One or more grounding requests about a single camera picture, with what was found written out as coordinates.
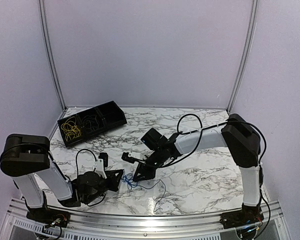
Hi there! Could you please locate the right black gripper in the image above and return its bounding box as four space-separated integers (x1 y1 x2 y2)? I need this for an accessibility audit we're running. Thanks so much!
132 148 166 183

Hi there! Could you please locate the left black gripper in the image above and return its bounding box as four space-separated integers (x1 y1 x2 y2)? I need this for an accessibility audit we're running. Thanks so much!
84 169 124 205

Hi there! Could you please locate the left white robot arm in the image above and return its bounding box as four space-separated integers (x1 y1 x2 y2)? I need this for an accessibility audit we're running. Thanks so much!
0 134 124 223

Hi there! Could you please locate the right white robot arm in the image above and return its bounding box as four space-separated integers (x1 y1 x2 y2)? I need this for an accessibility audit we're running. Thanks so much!
133 113 263 224

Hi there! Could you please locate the black three-compartment bin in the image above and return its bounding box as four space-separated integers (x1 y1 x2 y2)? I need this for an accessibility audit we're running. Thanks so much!
57 101 127 148

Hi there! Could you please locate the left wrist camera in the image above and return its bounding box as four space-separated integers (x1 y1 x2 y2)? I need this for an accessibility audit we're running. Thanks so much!
94 152 109 179

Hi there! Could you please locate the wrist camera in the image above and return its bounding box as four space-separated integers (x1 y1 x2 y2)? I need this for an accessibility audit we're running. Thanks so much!
121 151 147 164
94 152 109 179

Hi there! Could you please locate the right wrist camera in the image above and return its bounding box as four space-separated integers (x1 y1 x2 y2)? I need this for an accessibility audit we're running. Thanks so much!
121 151 147 164

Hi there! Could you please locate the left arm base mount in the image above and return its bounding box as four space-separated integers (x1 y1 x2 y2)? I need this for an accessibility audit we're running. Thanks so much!
26 206 71 228

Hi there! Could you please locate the aluminium front rail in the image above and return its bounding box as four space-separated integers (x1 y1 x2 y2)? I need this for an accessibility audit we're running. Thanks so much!
0 198 291 240

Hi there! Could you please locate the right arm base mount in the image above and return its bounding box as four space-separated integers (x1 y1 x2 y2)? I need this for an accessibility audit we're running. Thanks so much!
219 210 264 229

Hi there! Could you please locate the left aluminium frame post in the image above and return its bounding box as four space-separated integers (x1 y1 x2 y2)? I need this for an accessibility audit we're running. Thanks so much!
38 0 67 112

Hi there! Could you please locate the aluminium frame post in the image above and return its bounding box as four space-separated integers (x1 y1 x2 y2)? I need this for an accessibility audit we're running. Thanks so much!
226 0 260 114
38 0 67 112

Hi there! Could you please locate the right aluminium frame post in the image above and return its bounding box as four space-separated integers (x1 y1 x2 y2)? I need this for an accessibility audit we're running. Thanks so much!
226 0 260 114

